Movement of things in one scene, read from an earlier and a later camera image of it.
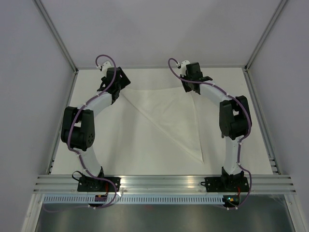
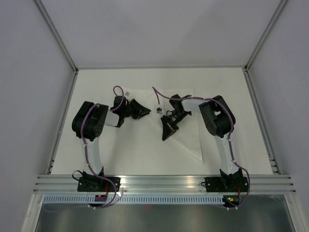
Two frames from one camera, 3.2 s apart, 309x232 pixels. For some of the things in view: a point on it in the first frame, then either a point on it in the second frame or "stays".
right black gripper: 187,88 → 169,128
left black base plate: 91,184 stays
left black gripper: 124,81 → 143,111
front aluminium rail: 275,183 stays
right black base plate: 226,184 stays
